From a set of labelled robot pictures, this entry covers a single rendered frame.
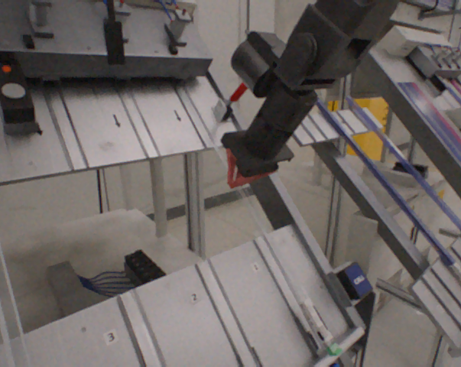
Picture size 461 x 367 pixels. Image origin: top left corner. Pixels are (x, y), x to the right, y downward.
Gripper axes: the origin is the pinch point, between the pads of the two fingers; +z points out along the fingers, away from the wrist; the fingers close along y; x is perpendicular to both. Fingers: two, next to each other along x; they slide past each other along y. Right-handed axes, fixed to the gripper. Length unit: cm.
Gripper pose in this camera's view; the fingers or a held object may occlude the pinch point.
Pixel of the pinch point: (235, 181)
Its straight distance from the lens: 52.8
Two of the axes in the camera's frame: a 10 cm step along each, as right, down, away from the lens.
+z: -3.9, 5.8, 7.2
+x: 5.0, 7.9, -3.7
